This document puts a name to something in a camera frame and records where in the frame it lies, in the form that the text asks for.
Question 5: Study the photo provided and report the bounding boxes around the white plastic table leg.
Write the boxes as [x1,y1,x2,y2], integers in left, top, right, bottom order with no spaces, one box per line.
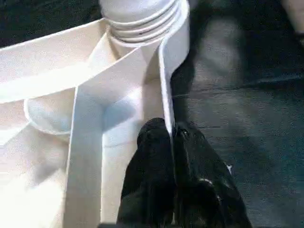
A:
[99,0,183,47]

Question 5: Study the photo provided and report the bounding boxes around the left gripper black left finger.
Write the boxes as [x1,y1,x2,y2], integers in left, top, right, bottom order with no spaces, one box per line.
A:
[117,117,178,228]

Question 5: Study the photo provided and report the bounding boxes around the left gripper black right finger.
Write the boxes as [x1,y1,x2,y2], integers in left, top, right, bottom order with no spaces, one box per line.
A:
[172,121,252,228]

